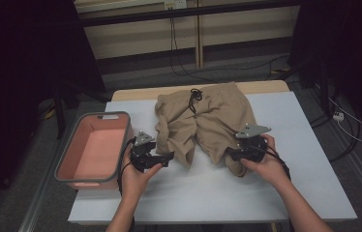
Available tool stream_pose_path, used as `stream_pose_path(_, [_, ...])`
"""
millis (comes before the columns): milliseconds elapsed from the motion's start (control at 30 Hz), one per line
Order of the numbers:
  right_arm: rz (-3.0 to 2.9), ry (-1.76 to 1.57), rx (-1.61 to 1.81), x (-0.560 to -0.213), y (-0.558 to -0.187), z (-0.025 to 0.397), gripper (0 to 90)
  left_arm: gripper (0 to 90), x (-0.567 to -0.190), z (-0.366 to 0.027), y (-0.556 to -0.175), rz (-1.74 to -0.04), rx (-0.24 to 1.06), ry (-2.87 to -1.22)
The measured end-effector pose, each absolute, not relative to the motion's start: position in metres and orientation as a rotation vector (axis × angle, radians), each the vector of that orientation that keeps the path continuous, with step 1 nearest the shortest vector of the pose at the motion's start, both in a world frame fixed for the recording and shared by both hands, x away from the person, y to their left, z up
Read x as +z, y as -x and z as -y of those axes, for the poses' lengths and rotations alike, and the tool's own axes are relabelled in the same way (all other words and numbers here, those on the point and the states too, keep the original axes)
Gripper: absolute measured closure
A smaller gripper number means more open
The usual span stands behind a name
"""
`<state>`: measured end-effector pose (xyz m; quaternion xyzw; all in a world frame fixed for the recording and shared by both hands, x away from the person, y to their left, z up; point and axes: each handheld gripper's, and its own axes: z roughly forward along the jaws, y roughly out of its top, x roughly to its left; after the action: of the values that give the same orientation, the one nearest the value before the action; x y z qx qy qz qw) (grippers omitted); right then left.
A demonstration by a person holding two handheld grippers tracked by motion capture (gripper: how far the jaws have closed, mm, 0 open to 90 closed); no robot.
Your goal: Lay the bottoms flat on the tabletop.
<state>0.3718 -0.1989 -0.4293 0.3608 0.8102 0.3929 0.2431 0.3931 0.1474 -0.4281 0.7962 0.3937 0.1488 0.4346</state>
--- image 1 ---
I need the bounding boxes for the person's left hand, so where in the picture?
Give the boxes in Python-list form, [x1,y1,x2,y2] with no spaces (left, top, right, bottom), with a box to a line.
[120,154,164,199]

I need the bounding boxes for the khaki drawstring shorts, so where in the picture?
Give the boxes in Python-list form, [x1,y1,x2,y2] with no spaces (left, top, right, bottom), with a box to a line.
[154,81,257,178]

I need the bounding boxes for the beige wooden post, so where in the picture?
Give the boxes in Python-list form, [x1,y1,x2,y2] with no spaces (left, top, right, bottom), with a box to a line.
[194,0,204,69]

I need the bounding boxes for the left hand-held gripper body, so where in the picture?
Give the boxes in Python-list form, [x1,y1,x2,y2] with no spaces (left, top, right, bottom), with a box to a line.
[130,130,163,173]

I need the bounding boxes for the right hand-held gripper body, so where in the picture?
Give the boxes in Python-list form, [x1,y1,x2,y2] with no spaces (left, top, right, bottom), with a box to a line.
[234,124,272,163]

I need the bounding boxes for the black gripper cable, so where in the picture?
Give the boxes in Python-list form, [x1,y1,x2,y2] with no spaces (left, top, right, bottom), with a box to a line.
[116,137,137,196]
[259,144,291,182]

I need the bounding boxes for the white wall socket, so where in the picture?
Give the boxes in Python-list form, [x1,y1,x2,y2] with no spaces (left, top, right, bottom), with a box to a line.
[164,0,188,10]

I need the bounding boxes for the black horizontal bar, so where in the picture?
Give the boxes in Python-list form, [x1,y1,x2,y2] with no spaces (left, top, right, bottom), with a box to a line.
[80,1,299,27]

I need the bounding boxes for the black metal stand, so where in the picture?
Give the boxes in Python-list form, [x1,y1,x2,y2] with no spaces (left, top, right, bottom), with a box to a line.
[51,81,83,139]

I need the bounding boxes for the person's right hand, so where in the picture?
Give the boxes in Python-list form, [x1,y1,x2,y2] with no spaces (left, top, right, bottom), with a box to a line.
[240,134,291,189]

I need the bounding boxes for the large black curtain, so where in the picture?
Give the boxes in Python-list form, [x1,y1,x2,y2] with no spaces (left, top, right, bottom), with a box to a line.
[0,0,106,220]

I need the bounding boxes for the pink storage basket grey rim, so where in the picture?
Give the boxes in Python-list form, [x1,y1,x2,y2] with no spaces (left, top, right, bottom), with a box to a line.
[53,110,135,191]

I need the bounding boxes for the white floor cable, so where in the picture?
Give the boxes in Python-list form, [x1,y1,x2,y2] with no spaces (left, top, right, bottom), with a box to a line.
[327,96,362,144]

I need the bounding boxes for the black hanging wall cable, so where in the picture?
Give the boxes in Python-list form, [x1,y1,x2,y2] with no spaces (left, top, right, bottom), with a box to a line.
[168,8,291,83]

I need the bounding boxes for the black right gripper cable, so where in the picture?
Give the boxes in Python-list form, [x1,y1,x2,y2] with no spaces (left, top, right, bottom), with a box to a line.
[259,144,291,182]

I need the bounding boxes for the wooden table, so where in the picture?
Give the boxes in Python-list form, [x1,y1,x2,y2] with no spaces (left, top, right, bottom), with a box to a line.
[110,79,290,102]

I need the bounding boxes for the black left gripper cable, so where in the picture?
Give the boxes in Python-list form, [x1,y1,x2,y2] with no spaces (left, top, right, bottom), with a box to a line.
[116,137,137,196]

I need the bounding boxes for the black floor cables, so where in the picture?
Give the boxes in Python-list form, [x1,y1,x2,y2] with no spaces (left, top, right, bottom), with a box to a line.
[309,83,362,162]

